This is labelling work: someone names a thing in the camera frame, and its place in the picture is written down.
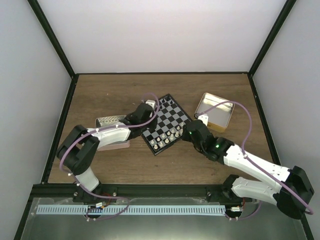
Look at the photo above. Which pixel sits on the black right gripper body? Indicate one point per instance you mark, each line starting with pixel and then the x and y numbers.
pixel 186 136

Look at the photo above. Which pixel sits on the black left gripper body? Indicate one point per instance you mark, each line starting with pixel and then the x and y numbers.
pixel 143 128

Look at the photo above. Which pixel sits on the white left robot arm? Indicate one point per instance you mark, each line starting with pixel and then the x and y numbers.
pixel 79 148

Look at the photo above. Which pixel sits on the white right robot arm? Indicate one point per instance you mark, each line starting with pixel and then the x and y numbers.
pixel 287 188

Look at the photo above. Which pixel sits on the black grey chess board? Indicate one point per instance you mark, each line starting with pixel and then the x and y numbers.
pixel 171 118

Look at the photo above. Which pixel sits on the pink tin with pieces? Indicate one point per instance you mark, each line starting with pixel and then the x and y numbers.
pixel 112 138

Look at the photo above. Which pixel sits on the yellow empty tin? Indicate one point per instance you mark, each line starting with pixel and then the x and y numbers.
pixel 218 109

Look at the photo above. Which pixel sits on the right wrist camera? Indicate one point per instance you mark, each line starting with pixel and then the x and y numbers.
pixel 204 118

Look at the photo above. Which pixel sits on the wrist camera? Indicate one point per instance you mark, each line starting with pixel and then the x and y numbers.
pixel 204 118
pixel 153 104

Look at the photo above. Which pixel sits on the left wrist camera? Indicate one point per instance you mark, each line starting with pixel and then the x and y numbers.
pixel 153 104

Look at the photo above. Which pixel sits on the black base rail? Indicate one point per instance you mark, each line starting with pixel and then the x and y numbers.
pixel 212 193

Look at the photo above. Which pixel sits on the light blue slotted cable duct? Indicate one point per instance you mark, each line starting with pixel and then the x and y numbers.
pixel 150 210

